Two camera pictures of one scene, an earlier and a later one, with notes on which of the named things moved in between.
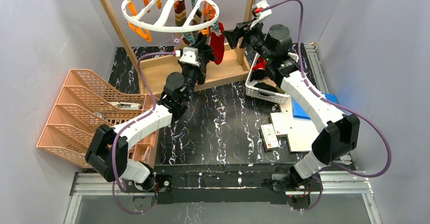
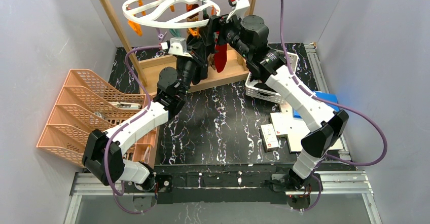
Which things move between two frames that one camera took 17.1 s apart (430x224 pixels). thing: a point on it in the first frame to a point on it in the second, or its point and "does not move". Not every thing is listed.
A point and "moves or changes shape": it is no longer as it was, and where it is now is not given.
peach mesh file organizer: (84, 102) does not move
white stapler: (126, 105) does not move
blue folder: (299, 112) does not move
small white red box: (269, 138) does not move
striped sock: (180, 12) to (194, 17)
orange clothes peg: (138, 29) moves or changes shape
